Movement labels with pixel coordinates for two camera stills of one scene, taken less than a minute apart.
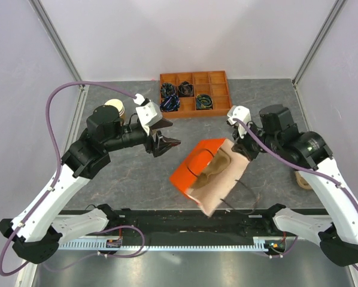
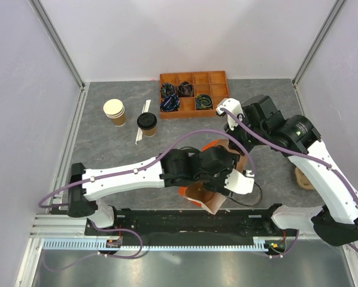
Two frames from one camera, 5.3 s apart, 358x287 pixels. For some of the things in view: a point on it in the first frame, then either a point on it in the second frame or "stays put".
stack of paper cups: [118, 104] stays put
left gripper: [165, 143] to [219, 186]
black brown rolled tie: [185, 89] stays put
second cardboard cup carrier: [302, 181] stays put
